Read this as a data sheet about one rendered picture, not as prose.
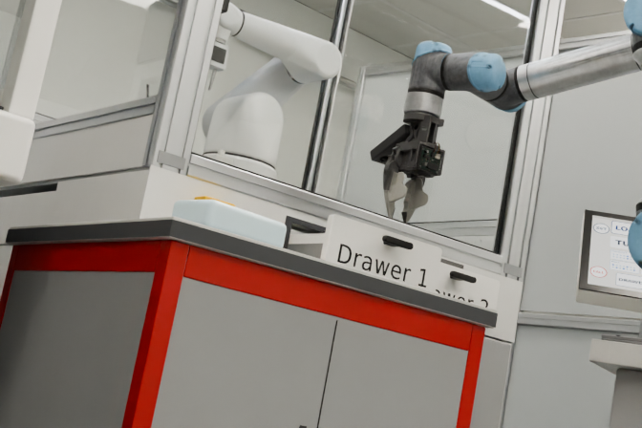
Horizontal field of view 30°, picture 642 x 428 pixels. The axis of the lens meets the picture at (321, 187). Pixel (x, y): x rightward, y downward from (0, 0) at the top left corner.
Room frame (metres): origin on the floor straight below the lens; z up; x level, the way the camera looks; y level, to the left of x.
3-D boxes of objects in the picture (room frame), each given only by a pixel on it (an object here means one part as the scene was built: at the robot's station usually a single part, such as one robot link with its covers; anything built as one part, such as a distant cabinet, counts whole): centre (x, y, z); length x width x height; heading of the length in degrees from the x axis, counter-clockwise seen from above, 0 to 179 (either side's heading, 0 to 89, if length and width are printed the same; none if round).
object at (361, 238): (2.37, -0.15, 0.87); 0.29 x 0.02 x 0.11; 125
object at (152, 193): (2.91, 0.18, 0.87); 1.02 x 0.95 x 0.14; 125
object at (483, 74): (2.29, -0.27, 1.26); 0.11 x 0.11 x 0.08; 53
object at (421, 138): (2.33, -0.18, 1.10); 0.09 x 0.08 x 0.12; 35
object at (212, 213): (1.74, 0.12, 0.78); 0.15 x 0.10 x 0.04; 132
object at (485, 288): (2.67, -0.33, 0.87); 0.29 x 0.02 x 0.11; 125
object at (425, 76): (2.33, -0.18, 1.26); 0.09 x 0.08 x 0.11; 53
